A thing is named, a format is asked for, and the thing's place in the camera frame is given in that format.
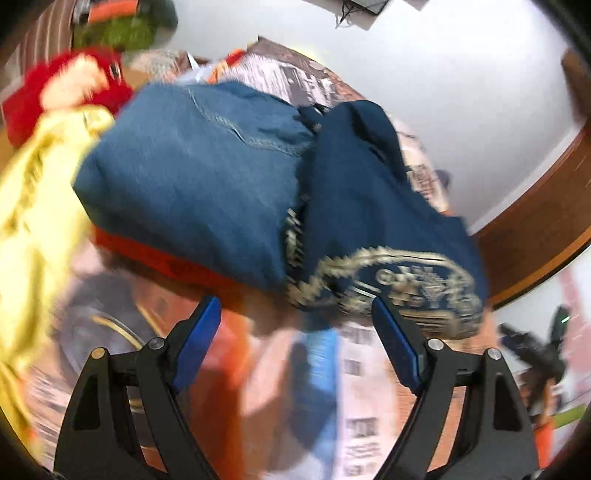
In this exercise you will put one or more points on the brown wooden door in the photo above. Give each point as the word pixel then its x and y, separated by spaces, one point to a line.
pixel 540 217

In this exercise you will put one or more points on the newspaper print blanket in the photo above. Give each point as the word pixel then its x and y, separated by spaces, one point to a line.
pixel 351 392

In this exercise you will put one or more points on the yellow garment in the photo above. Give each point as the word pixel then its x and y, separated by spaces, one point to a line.
pixel 37 207

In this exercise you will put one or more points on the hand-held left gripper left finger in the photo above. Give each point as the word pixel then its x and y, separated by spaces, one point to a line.
pixel 199 341

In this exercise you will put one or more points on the navy patterned hoodie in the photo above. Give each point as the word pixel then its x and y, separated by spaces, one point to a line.
pixel 369 207

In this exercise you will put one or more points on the red plush toy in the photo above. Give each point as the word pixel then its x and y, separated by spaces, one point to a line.
pixel 69 87

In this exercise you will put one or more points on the orange red garment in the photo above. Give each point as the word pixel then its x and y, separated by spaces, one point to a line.
pixel 157 261

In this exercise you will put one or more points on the folded blue denim jeans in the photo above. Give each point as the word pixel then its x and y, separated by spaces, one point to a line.
pixel 198 184

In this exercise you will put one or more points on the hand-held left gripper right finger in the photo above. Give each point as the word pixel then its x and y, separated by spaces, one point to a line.
pixel 400 344

